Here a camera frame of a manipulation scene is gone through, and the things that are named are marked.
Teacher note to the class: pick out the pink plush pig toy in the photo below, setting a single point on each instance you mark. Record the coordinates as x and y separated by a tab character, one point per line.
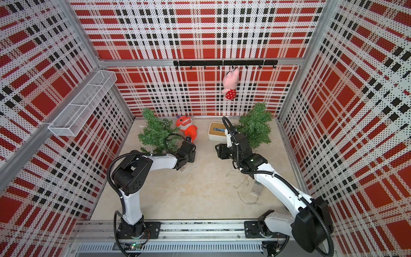
230	83

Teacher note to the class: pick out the green circuit board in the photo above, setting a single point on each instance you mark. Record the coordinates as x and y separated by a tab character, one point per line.
134	247

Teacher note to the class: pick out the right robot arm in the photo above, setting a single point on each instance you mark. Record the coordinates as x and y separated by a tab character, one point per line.
309	221

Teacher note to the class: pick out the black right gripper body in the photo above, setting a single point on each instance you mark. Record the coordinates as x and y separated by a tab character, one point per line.
227	153

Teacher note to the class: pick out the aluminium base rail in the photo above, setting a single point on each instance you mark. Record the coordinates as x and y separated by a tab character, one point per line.
97	238

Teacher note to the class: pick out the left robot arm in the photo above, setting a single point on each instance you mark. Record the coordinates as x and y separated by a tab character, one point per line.
126	176

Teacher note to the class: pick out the white wire mesh basket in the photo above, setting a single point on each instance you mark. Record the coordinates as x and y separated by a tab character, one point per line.
73	117

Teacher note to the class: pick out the red plush monster toy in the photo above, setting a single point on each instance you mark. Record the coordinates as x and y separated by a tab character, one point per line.
185	124

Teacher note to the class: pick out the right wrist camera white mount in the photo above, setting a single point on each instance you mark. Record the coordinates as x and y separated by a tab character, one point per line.
231	132

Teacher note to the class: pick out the green christmas tree wooden base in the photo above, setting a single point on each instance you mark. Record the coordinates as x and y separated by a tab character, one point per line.
155	132

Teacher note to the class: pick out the black hook rail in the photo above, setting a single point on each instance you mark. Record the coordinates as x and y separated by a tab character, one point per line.
226	63

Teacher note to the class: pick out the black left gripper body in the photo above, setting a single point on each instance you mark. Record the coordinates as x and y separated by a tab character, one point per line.
190	158

